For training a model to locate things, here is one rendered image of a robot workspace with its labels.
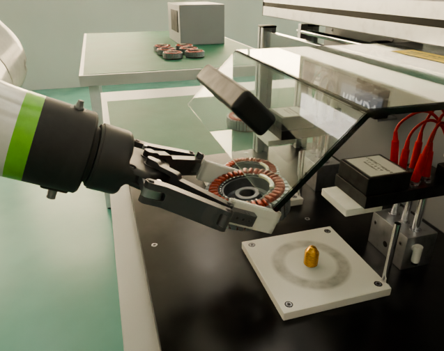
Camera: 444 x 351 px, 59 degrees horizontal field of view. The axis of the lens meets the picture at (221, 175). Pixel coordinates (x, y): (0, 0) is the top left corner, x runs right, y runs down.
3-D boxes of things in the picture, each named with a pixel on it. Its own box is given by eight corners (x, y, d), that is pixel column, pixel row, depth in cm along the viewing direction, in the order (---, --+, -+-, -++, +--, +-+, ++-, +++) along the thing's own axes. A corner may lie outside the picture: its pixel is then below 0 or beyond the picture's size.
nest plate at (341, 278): (283, 321, 47) (284, 313, 46) (241, 248, 60) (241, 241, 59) (390, 295, 50) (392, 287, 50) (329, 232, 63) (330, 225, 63)
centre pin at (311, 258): (307, 268, 53) (309, 252, 52) (300, 260, 55) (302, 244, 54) (320, 265, 54) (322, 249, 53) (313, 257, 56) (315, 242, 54)
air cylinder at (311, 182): (314, 191, 76) (317, 166, 73) (297, 175, 82) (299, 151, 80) (337, 188, 77) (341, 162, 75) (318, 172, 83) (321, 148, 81)
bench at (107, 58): (100, 214, 215) (78, 75, 182) (96, 116, 374) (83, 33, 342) (284, 187, 243) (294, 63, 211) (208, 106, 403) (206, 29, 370)
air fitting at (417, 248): (413, 267, 54) (418, 248, 52) (407, 261, 55) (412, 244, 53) (420, 265, 54) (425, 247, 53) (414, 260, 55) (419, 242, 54)
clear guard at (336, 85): (272, 213, 24) (278, 118, 21) (187, 106, 44) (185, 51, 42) (642, 153, 32) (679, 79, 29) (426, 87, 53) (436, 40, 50)
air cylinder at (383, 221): (399, 270, 55) (408, 237, 52) (366, 240, 61) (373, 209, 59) (429, 264, 56) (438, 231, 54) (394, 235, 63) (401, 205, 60)
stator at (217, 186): (221, 243, 47) (218, 216, 45) (198, 199, 57) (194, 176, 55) (305, 221, 49) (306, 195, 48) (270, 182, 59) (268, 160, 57)
